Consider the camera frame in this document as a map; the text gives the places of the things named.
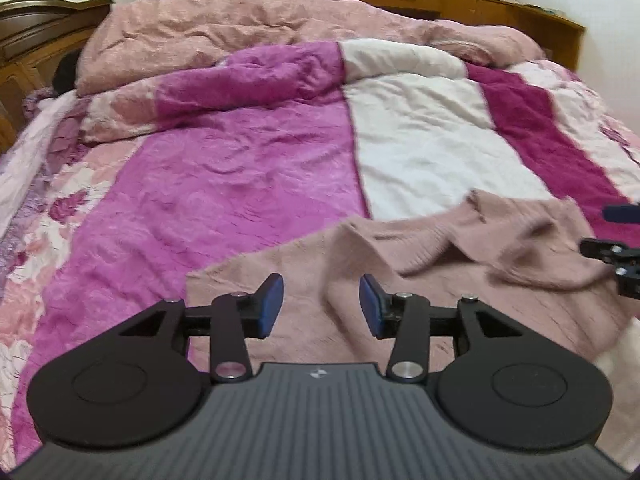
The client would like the dark cloth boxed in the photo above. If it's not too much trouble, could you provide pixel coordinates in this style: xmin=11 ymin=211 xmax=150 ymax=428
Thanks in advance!
xmin=52 ymin=50 xmax=84 ymax=95

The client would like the pink knitted sweater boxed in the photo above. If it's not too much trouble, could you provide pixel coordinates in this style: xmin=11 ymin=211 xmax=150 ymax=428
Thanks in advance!
xmin=185 ymin=190 xmax=640 ymax=377

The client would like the light wooden bedside cabinet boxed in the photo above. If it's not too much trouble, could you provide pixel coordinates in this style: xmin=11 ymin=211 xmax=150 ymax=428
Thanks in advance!
xmin=317 ymin=0 xmax=586 ymax=74

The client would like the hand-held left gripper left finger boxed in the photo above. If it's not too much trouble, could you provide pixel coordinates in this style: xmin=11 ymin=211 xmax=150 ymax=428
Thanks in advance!
xmin=117 ymin=273 xmax=284 ymax=382

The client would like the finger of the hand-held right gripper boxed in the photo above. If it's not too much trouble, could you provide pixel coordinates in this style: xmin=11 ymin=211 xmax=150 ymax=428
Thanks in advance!
xmin=602 ymin=203 xmax=640 ymax=224
xmin=579 ymin=238 xmax=640 ymax=302

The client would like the purple and white patchwork quilt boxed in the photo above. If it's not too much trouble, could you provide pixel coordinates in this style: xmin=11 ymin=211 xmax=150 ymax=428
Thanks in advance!
xmin=0 ymin=40 xmax=640 ymax=463

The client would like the dark wooden headboard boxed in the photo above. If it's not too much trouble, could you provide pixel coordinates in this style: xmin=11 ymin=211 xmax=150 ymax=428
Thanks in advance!
xmin=0 ymin=0 xmax=114 ymax=154

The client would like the pink floral duvet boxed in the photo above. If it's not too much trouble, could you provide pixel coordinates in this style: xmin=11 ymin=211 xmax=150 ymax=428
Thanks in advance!
xmin=75 ymin=0 xmax=546 ymax=99

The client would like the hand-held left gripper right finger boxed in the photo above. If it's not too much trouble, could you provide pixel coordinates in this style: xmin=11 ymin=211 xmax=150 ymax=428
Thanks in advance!
xmin=359 ymin=274 xmax=523 ymax=385

